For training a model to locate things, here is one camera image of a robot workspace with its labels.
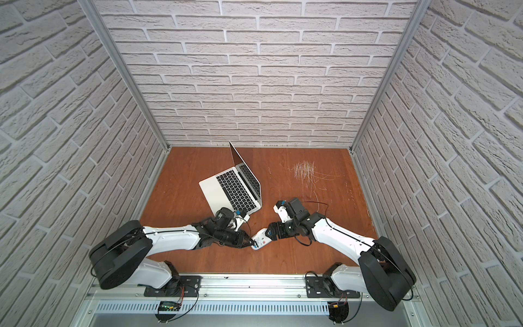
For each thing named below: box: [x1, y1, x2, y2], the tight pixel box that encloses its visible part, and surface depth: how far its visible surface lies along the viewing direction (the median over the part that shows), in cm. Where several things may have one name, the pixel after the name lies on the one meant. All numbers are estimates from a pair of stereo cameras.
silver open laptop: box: [198, 140, 263, 217], surface depth 102 cm
